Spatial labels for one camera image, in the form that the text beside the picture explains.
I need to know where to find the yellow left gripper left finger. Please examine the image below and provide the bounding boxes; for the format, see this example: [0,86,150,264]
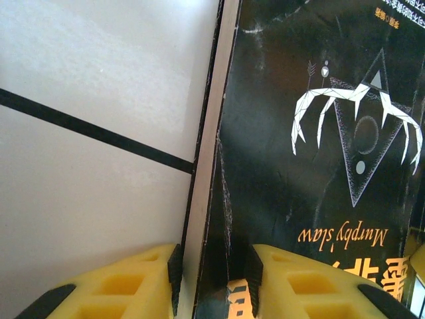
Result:
[13,243,184,319]

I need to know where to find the black book with antler print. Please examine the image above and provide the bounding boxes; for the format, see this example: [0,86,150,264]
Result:
[174,0,425,319]

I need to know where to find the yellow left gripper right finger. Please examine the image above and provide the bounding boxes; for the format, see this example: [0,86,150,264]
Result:
[243,243,420,319]

